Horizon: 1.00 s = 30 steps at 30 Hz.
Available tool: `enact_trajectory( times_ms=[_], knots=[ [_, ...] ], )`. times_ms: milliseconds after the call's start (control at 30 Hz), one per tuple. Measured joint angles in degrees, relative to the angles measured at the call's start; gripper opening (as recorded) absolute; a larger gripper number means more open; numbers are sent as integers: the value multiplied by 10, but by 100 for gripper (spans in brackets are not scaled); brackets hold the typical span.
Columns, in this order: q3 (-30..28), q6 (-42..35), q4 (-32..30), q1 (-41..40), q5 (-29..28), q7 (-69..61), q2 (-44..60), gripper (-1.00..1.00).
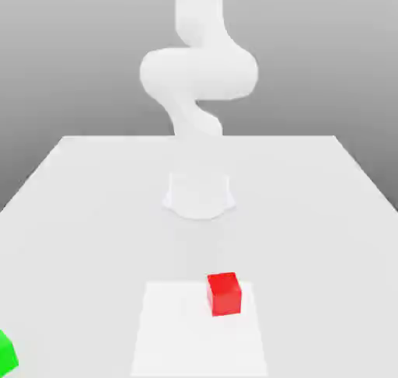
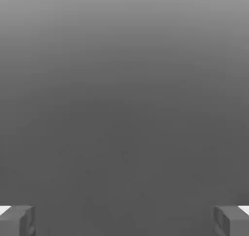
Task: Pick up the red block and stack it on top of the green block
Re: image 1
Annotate small red cube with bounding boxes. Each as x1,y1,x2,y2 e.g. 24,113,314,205
206,271,243,317

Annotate small green cube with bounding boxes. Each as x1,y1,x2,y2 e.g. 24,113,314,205
0,329,20,376

